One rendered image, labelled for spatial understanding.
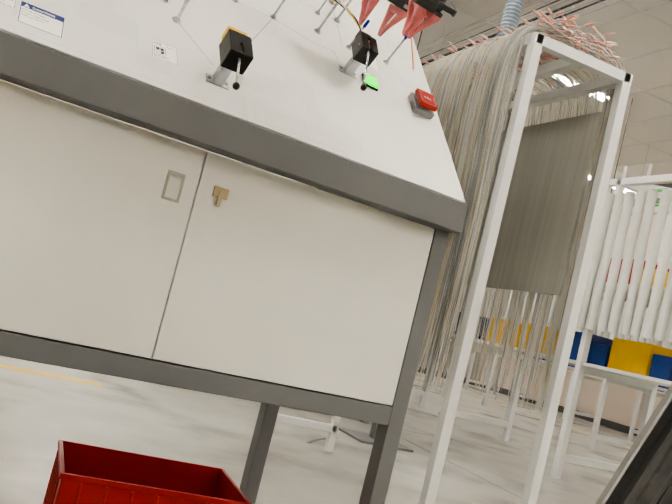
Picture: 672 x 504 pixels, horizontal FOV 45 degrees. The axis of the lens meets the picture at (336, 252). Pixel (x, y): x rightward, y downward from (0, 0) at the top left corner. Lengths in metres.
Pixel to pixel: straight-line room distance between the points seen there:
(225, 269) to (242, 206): 0.12
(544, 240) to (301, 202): 1.13
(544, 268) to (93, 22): 1.54
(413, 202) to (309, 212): 0.23
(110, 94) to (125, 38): 0.14
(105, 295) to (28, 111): 0.34
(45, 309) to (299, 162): 0.53
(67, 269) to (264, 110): 0.47
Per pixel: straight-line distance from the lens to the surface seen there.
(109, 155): 1.48
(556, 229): 2.54
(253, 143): 1.53
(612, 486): 0.59
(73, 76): 1.43
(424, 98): 1.93
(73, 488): 1.71
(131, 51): 1.52
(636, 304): 4.45
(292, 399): 1.65
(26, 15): 1.48
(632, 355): 4.77
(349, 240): 1.67
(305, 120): 1.64
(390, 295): 1.73
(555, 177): 2.62
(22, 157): 1.45
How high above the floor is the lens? 0.55
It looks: 5 degrees up
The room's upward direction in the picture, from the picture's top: 14 degrees clockwise
